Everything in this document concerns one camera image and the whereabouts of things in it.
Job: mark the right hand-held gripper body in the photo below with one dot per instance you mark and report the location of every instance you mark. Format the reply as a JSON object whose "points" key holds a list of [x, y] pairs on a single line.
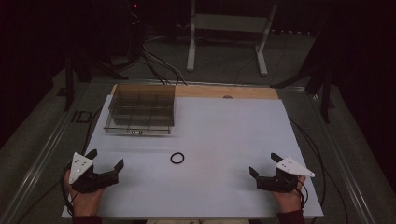
{"points": [[280, 183]]}

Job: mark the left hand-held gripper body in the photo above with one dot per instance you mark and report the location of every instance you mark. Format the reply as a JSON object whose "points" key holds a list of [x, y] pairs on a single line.
{"points": [[83, 179]]}

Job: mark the clear divided organizer box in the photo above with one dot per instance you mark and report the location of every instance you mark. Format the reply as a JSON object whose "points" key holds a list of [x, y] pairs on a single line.
{"points": [[141, 109]]}

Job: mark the person's right hand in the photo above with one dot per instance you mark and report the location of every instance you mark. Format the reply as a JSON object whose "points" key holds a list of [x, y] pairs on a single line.
{"points": [[289, 199]]}

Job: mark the person's left hand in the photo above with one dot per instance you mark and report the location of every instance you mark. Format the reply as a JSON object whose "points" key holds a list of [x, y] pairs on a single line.
{"points": [[84, 202]]}

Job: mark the black stand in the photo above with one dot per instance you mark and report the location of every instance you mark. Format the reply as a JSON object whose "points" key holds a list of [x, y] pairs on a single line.
{"points": [[325, 93], [69, 84]]}

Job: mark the wooden board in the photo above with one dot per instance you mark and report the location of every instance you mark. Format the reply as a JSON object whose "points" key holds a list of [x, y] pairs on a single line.
{"points": [[224, 92]]}

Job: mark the dark device with red light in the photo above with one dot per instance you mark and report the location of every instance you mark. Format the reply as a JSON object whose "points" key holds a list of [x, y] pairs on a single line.
{"points": [[135, 12]]}

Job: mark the metal floor rail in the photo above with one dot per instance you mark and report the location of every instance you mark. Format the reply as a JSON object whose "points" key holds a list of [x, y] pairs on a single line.
{"points": [[342, 155], [40, 158]]}

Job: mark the white metal stand frame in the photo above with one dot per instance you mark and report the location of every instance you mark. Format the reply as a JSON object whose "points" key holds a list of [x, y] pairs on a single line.
{"points": [[229, 22]]}

